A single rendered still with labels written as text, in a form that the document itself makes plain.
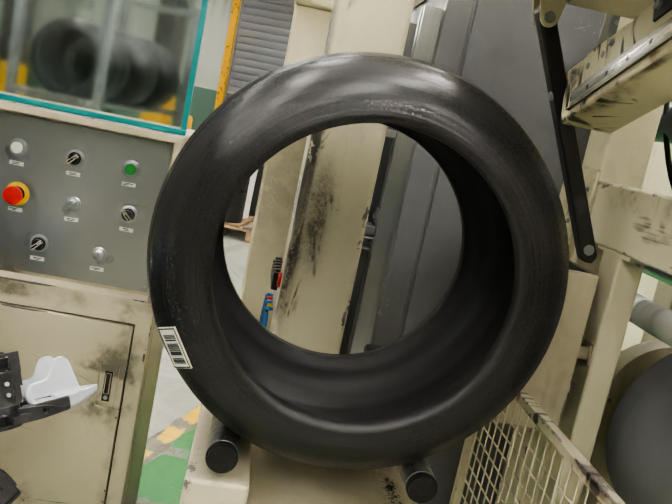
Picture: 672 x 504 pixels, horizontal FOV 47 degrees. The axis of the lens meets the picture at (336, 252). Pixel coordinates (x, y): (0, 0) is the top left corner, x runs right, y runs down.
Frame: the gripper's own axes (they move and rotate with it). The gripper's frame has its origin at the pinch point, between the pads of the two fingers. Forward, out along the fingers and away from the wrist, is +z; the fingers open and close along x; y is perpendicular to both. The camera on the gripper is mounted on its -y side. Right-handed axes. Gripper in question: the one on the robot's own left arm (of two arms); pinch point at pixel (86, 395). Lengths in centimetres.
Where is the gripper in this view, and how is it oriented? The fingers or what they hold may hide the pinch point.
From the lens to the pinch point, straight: 98.3
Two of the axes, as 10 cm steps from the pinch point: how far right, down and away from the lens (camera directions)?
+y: -1.4, -9.9, -0.2
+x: -7.0, 0.8, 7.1
